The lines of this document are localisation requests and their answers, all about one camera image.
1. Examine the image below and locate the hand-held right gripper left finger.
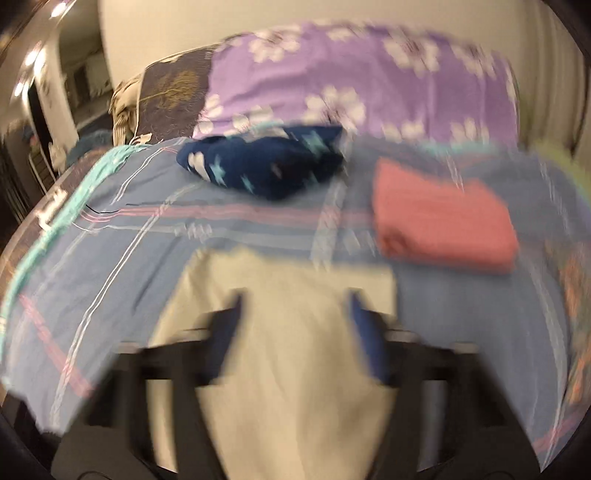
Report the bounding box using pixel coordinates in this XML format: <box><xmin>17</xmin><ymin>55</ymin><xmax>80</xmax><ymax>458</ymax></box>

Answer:
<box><xmin>53</xmin><ymin>288</ymin><xmax>245</xmax><ymax>480</ymax></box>

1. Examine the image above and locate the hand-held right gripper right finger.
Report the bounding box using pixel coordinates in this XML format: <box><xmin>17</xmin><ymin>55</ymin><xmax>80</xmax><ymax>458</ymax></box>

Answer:
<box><xmin>346</xmin><ymin>287</ymin><xmax>542</xmax><ymax>480</ymax></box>

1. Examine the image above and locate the beige garment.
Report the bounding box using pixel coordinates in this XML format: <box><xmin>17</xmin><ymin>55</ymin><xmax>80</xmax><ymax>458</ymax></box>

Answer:
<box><xmin>148</xmin><ymin>247</ymin><xmax>399</xmax><ymax>480</ymax></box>

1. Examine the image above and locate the blue striped blanket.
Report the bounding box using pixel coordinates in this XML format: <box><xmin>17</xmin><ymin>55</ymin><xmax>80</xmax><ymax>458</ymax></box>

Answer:
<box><xmin>0</xmin><ymin>122</ymin><xmax>587</xmax><ymax>467</ymax></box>

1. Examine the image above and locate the folded pink cloth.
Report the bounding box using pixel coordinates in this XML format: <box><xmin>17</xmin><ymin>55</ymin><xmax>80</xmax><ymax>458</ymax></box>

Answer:
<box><xmin>372</xmin><ymin>158</ymin><xmax>520</xmax><ymax>275</ymax></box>

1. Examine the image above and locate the navy star print garment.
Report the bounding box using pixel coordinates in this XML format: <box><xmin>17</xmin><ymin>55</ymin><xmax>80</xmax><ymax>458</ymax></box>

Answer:
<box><xmin>175</xmin><ymin>124</ymin><xmax>347</xmax><ymax>201</ymax></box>

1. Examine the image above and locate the floral patterned cloth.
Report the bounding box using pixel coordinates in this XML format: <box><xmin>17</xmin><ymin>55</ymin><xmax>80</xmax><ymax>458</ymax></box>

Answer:
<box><xmin>551</xmin><ymin>240</ymin><xmax>591</xmax><ymax>411</ymax></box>

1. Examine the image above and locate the teal blanket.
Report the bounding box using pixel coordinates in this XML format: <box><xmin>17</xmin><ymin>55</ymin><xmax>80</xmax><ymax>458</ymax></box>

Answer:
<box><xmin>0</xmin><ymin>144</ymin><xmax>141</xmax><ymax>333</ymax></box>

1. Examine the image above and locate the dark patterned pillow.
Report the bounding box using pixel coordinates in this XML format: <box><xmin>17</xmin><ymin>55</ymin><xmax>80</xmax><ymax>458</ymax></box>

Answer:
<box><xmin>134</xmin><ymin>44</ymin><xmax>218</xmax><ymax>141</ymax></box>

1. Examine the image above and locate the striped beige cloth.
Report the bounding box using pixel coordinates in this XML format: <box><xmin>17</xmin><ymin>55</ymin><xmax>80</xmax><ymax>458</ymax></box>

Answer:
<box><xmin>108</xmin><ymin>76</ymin><xmax>146</xmax><ymax>145</ymax></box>

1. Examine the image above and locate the green cloth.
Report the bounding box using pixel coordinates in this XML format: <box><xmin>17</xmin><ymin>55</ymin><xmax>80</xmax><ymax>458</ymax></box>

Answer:
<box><xmin>526</xmin><ymin>141</ymin><xmax>588</xmax><ymax>195</ymax></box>

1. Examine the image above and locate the purple floral pillow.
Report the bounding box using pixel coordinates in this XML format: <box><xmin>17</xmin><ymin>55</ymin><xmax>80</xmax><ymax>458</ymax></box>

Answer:
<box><xmin>191</xmin><ymin>21</ymin><xmax>520</xmax><ymax>146</ymax></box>

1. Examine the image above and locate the beige curtain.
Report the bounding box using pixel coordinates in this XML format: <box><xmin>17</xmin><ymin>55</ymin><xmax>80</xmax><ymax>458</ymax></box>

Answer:
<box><xmin>510</xmin><ymin>11</ymin><xmax>580</xmax><ymax>155</ymax></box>

